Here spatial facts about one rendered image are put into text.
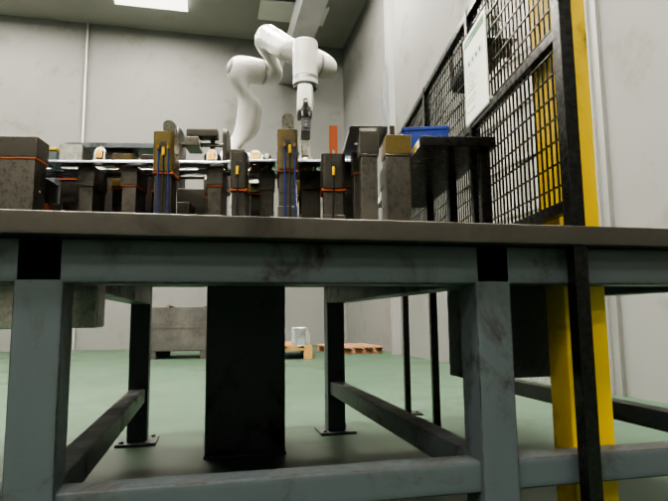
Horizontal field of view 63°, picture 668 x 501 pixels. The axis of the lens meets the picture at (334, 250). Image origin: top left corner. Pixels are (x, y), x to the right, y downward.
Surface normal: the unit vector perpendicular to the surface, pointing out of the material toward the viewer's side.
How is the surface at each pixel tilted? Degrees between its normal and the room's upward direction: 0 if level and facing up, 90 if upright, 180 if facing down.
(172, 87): 90
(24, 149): 90
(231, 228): 90
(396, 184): 90
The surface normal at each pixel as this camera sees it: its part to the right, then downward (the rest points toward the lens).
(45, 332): 0.22, -0.12
